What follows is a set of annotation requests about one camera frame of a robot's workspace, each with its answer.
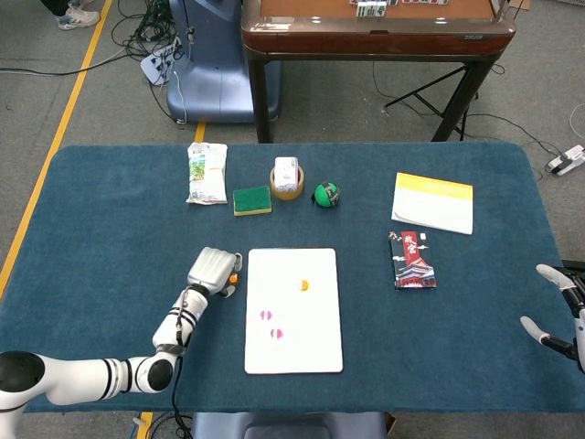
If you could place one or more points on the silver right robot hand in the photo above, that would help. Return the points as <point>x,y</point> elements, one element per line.
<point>580,329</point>

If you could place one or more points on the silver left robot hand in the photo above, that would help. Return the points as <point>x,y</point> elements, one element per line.
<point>210,270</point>

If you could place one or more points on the magenta token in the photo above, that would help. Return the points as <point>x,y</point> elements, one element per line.
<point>277,334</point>
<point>265,315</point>

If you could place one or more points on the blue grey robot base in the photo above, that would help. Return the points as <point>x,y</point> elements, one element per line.
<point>288,427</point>

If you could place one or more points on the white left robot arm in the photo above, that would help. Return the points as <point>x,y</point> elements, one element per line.
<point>183,320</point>

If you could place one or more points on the green yellow sponge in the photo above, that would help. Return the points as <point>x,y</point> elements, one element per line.
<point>251,199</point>

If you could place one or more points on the white snack bag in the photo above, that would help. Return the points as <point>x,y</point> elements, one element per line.
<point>205,176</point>

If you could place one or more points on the blue felt table cloth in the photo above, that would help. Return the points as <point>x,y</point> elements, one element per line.
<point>114,238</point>

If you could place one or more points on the tan tape roll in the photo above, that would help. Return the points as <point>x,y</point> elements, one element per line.
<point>287,195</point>

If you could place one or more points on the white purple tissue pack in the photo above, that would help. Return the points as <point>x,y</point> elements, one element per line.
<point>286,174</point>

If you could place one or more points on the white rectangular board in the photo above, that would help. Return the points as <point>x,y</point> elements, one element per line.
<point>315,338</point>

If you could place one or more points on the green black ball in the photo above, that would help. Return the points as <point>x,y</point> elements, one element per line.
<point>325,194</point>

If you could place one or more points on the blue grey machine base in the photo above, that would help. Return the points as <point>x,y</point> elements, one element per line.
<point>210,82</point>

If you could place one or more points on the yellow white notebook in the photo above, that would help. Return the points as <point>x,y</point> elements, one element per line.
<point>432,206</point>

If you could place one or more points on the white power strip with plugs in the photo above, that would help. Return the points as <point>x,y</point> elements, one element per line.
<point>153,66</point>

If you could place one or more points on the brown mahjong table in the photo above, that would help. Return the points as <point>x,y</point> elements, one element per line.
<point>365,43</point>

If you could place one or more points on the person in black clothes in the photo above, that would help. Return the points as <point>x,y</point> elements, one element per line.
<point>77,18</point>

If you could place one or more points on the standing white mahjong tiles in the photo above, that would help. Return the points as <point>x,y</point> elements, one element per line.
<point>371,9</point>

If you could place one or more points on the long mahjong tile row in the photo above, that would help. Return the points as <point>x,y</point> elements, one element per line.
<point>422,2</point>

